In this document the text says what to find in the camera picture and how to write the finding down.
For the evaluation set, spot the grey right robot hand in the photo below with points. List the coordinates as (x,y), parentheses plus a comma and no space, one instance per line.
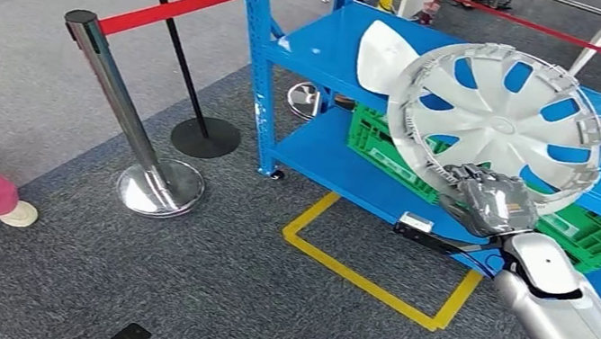
(497,205)

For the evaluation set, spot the silver wheel hubcap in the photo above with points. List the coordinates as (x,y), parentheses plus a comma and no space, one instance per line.
(488,125)

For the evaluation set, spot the green plastic crate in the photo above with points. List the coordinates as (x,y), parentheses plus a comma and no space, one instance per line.
(585,237)
(377,144)

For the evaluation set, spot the white triangular plastic cover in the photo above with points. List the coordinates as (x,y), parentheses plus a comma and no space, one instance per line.
(378,60)

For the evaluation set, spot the pink drink bottle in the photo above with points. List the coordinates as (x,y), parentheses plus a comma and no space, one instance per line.
(424,14)

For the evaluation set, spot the chrome stanchion base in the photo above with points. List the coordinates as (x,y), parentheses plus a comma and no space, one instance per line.
(302,102)

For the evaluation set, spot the black stanchion post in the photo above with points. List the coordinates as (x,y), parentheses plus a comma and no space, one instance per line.
(206,138)

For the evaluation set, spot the chrome stanchion post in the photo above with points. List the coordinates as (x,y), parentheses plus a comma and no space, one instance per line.
(109,83)

